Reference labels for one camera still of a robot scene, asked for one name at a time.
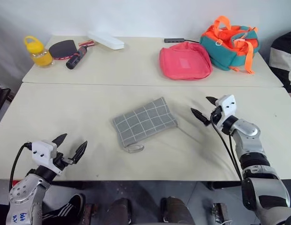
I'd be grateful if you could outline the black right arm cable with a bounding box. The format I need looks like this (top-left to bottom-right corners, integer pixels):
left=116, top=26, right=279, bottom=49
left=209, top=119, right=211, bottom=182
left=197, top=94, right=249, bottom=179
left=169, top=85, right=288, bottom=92
left=209, top=114, right=244, bottom=182

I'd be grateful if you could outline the pink fabric bag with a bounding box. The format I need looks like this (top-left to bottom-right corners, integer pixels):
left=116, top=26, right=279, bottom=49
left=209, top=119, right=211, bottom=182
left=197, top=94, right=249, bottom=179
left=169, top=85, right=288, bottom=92
left=159, top=42, right=214, bottom=81

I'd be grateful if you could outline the yellow-lidded jar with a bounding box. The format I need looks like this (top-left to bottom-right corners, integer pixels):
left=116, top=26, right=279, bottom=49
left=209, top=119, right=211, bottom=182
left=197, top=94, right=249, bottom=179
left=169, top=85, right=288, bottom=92
left=23, top=35, right=55, bottom=69

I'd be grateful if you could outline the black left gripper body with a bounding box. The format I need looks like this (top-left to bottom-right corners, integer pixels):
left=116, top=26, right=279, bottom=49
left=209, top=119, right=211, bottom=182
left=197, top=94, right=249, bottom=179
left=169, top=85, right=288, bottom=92
left=53, top=151, right=75, bottom=174

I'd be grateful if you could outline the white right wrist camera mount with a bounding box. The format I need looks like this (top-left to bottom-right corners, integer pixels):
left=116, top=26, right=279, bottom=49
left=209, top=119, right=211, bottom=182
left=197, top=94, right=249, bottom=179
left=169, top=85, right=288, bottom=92
left=214, top=94, right=237, bottom=118

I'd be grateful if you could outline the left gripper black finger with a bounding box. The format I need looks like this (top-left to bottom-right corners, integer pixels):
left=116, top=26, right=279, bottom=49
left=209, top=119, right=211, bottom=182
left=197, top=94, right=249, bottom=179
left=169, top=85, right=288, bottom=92
left=51, top=133, right=68, bottom=148
left=73, top=140, right=88, bottom=165

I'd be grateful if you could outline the grey checked fabric pouch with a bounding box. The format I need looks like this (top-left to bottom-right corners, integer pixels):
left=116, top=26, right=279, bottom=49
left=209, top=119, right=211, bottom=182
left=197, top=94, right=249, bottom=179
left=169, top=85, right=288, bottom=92
left=112, top=97, right=179, bottom=154

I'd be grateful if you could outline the black table tennis paddle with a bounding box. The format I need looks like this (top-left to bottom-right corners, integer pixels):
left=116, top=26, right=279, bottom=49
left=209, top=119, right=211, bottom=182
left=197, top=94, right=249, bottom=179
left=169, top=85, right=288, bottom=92
left=48, top=39, right=96, bottom=60

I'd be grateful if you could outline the black cylindrical bottle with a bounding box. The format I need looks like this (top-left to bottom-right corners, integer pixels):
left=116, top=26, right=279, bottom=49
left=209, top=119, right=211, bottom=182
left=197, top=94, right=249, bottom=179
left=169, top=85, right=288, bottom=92
left=66, top=45, right=89, bottom=70

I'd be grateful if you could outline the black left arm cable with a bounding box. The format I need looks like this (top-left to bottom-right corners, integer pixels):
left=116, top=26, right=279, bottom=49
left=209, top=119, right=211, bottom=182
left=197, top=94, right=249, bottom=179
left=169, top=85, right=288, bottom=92
left=9, top=142, right=33, bottom=191

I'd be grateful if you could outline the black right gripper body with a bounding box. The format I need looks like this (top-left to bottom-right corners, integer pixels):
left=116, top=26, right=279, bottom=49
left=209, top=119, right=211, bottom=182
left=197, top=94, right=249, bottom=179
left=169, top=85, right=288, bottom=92
left=209, top=106, right=224, bottom=125

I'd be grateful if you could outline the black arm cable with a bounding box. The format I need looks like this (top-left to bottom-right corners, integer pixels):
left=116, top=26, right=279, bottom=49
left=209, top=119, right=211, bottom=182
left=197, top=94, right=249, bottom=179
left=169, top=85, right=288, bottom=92
left=9, top=142, right=33, bottom=191
left=209, top=114, right=244, bottom=182

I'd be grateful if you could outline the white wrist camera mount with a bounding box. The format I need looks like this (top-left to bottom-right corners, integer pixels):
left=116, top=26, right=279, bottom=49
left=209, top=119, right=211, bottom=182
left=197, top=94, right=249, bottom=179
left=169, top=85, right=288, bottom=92
left=31, top=140, right=62, bottom=176
left=214, top=94, right=237, bottom=118

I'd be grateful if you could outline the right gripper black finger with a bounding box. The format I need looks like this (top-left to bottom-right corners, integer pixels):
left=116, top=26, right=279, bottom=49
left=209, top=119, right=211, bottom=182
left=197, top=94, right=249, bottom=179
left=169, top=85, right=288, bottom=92
left=190, top=107, right=211, bottom=127
left=206, top=96, right=218, bottom=108

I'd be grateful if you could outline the white oblong box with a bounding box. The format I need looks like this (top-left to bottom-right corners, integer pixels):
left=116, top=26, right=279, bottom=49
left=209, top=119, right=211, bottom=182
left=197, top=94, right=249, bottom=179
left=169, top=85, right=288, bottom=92
left=87, top=31, right=126, bottom=51

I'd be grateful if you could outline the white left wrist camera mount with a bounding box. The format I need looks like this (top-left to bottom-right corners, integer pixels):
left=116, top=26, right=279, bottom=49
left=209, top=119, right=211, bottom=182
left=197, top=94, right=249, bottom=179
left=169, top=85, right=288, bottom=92
left=31, top=140, right=62, bottom=176

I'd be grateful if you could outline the black sneaker with white stripes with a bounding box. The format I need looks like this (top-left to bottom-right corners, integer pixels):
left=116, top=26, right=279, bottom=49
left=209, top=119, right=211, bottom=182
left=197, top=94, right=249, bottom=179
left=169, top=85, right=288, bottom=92
left=41, top=194, right=85, bottom=223

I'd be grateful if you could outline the teal and orange bag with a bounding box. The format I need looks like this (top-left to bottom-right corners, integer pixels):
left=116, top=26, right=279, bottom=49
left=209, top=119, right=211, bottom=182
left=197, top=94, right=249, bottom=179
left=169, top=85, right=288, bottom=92
left=199, top=15, right=261, bottom=75

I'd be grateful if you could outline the black and white seated person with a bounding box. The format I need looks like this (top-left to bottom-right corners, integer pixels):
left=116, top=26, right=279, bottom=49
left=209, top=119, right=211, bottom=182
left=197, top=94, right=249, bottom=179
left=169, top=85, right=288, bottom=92
left=268, top=29, right=291, bottom=104

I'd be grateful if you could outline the black object beside table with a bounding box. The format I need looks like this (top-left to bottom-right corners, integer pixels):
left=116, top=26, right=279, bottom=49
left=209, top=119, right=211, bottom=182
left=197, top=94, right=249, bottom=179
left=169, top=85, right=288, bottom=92
left=0, top=83, right=15, bottom=112

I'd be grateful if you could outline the grey USB hub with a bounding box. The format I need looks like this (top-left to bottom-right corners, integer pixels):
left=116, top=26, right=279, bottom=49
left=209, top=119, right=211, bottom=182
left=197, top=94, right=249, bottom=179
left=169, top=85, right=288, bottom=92
left=164, top=37, right=185, bottom=44

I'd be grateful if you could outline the rusty metal block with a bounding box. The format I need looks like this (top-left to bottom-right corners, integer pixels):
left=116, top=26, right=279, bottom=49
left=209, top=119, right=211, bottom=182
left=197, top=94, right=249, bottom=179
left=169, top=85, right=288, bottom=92
left=211, top=202, right=229, bottom=225
left=83, top=202, right=100, bottom=225

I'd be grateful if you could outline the dark rounded shape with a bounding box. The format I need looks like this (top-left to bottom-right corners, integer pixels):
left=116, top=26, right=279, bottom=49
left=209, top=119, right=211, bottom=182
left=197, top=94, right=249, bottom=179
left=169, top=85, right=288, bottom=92
left=107, top=198, right=132, bottom=225
left=160, top=196, right=196, bottom=225

